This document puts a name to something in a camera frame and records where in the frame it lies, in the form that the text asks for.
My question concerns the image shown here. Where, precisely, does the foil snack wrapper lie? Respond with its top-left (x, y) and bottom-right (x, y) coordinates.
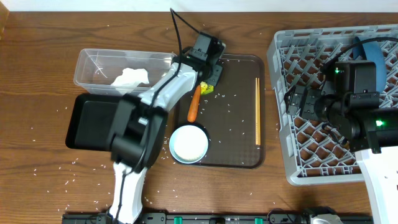
top-left (200, 82), bottom-right (214, 95)

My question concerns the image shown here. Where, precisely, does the white napkin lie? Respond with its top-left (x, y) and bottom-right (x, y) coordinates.
top-left (111, 68), bottom-right (149, 95)

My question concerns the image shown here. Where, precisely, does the dark blue plate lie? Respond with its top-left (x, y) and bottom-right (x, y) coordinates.
top-left (353, 40), bottom-right (387, 93)

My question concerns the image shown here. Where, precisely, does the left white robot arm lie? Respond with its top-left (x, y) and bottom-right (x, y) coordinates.
top-left (106, 56), bottom-right (221, 223)

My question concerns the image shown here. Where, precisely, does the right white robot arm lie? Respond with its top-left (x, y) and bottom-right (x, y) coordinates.
top-left (284, 85), bottom-right (397, 223)

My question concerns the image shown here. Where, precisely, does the grey dishwasher rack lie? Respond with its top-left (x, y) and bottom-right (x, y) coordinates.
top-left (267, 24), bottom-right (397, 186)

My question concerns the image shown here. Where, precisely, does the left wooden chopstick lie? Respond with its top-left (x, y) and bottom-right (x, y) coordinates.
top-left (255, 78), bottom-right (261, 145)

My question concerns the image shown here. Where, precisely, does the wooden chopstick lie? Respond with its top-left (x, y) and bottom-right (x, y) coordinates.
top-left (255, 78), bottom-right (261, 145)
top-left (257, 78), bottom-right (261, 137)

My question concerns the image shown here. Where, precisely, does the orange carrot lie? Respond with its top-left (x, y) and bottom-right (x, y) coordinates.
top-left (187, 85), bottom-right (201, 123)

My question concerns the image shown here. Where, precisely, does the brown serving tray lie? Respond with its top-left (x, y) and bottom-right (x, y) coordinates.
top-left (194, 54), bottom-right (266, 169)

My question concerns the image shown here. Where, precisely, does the right wooden chopstick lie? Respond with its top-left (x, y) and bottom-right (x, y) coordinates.
top-left (257, 78), bottom-right (261, 137)

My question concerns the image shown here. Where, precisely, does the light blue rice bowl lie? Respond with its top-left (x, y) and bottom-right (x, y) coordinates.
top-left (169, 125), bottom-right (209, 164)

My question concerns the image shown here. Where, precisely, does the clear plastic bin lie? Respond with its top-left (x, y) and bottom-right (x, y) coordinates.
top-left (74, 49), bottom-right (175, 96)

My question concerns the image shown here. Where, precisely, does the black plastic tray bin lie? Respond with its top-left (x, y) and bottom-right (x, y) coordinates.
top-left (65, 93), bottom-right (121, 151)

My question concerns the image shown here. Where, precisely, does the right black cable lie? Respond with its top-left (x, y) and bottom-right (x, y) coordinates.
top-left (322, 36), bottom-right (398, 74)

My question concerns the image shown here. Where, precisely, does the black cable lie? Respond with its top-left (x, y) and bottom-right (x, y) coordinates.
top-left (322, 36), bottom-right (398, 74)
top-left (111, 7), bottom-right (201, 224)

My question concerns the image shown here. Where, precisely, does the left black cable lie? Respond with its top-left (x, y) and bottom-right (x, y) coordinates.
top-left (111, 7), bottom-right (201, 224)

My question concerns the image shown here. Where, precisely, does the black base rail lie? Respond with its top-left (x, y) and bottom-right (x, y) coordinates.
top-left (61, 207), bottom-right (374, 224)

